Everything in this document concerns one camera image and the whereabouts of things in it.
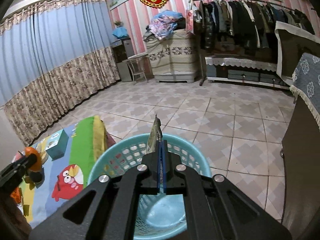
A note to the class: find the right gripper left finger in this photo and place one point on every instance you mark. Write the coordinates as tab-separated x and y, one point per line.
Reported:
106	208

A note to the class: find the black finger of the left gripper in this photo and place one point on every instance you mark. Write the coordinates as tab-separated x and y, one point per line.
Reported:
15	170

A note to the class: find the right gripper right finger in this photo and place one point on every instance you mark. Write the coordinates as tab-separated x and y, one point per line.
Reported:
214	207

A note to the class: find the snack wrapper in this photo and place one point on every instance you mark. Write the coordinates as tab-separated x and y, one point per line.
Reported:
155	136

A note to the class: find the orange peel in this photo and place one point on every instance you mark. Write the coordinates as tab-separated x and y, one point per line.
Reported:
34	162

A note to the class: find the colourful cartoon play mat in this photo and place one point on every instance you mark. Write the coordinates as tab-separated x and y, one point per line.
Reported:
63	178

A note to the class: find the light blue tissue box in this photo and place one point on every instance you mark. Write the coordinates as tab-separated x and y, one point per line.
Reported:
56	144

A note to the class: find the turquoise plastic laundry basket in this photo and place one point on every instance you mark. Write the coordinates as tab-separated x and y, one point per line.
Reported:
159	216

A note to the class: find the blue and floral curtain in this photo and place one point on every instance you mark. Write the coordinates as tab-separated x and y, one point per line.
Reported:
54	55

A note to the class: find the low tv cabinet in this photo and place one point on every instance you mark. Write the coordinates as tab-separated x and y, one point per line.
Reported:
241	70

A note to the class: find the small folding table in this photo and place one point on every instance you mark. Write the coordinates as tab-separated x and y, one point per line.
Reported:
135	64

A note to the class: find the cabinet with patterned cover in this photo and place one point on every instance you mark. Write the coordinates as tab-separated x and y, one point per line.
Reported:
175	59

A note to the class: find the blue floral lace cloth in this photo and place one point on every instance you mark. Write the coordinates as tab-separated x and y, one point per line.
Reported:
305	79

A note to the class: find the water dispenser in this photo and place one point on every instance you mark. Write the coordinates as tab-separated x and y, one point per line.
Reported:
122	50

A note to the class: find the blue covered plant pot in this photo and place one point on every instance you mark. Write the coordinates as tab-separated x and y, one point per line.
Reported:
120	32

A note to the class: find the clothes rack with garments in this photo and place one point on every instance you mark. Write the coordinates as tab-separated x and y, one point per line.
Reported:
240	28

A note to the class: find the television with cloth cover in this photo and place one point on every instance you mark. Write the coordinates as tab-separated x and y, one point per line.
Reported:
293	42

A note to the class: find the pile of folded bedding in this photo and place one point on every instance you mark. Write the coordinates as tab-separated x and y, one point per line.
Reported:
163	25

